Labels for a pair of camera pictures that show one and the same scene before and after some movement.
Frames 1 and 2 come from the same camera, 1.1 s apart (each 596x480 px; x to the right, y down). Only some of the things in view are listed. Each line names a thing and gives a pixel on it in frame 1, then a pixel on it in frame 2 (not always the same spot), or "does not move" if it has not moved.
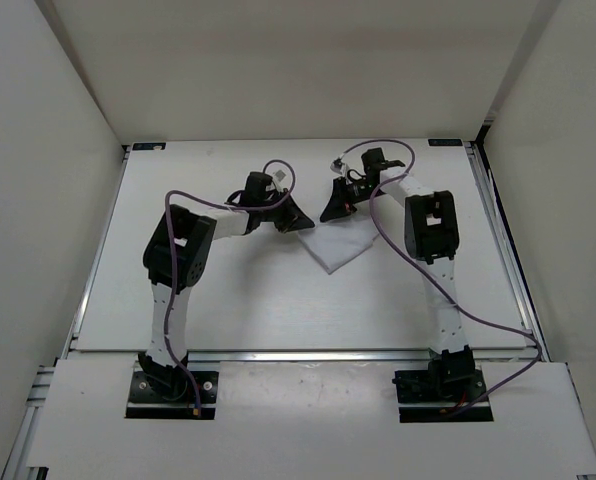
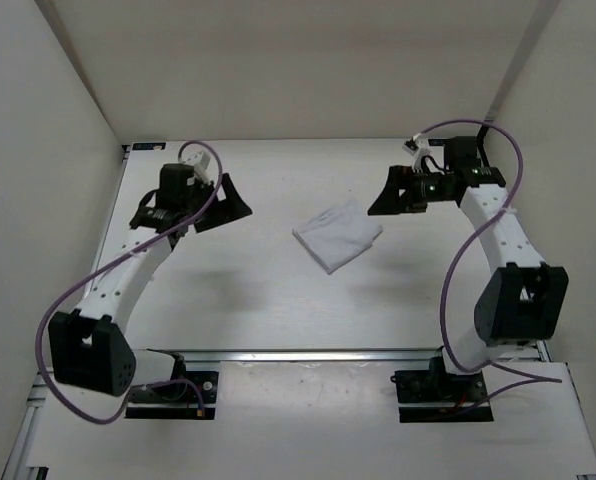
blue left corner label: (149, 146) does not move
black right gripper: (341, 203) -> (389, 202)
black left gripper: (293, 219) -> (230, 208)
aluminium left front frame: (16, 466) does not move
